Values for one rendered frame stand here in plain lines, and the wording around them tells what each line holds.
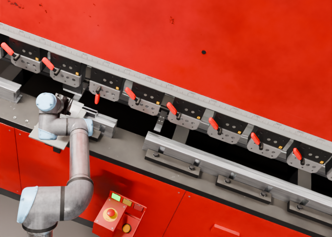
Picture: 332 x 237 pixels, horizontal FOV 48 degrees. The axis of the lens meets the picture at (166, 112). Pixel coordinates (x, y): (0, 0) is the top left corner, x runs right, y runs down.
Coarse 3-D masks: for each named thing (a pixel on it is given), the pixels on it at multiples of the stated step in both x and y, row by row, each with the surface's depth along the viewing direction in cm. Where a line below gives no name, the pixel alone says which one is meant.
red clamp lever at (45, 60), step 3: (42, 60) 169; (45, 60) 169; (48, 60) 170; (45, 63) 170; (48, 63) 170; (51, 63) 172; (48, 66) 170; (51, 66) 171; (51, 69) 171; (54, 69) 172; (54, 72) 173; (57, 72) 172; (54, 75) 173
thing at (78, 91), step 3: (63, 84) 187; (66, 84) 186; (81, 84) 183; (63, 87) 188; (66, 87) 188; (69, 87) 187; (72, 87) 186; (75, 87) 186; (78, 87) 185; (81, 87) 185; (66, 90) 190; (69, 90) 190; (72, 90) 188; (75, 90) 187; (78, 90) 187; (81, 90) 186; (75, 93) 190; (78, 93) 188; (81, 93) 188
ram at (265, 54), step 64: (0, 0) 157; (64, 0) 149; (128, 0) 141; (192, 0) 134; (256, 0) 128; (320, 0) 122; (128, 64) 162; (192, 64) 153; (256, 64) 145; (320, 64) 138; (320, 128) 159
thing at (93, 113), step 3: (84, 108) 197; (87, 108) 197; (90, 108) 197; (87, 111) 195; (90, 111) 197; (93, 111) 197; (96, 111) 197; (87, 114) 197; (90, 114) 196; (93, 114) 195; (96, 114) 198; (93, 117) 197
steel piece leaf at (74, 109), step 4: (72, 104) 196; (72, 108) 194; (76, 108) 195; (80, 108) 195; (72, 112) 192; (76, 112) 193; (60, 116) 189; (64, 116) 188; (68, 116) 190; (72, 116) 191; (76, 116) 191
